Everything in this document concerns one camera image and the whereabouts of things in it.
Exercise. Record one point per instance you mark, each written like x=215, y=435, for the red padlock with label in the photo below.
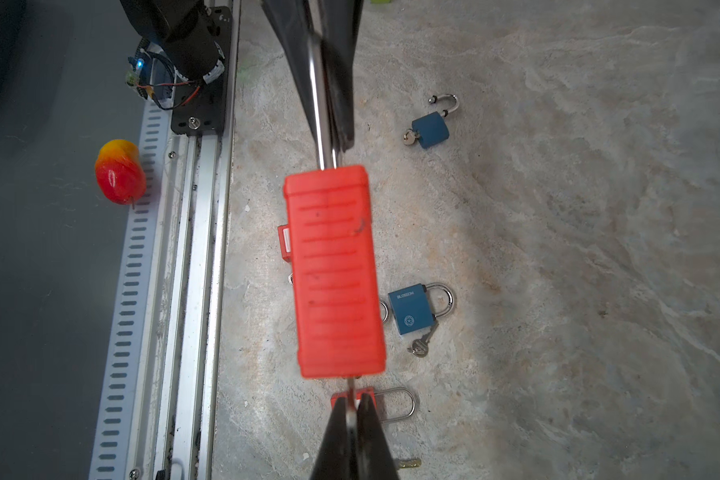
x=392, y=405

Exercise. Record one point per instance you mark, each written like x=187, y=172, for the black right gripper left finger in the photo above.
x=332, y=460

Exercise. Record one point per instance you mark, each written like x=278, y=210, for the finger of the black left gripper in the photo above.
x=340, y=22
x=292, y=23

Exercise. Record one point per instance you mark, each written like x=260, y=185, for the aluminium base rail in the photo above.
x=156, y=417

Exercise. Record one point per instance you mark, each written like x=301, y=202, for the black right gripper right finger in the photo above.
x=373, y=458

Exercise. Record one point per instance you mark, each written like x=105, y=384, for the blue padlock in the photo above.
x=431, y=129
x=412, y=311

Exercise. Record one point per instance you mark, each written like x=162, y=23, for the red yellow mango toy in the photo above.
x=119, y=173

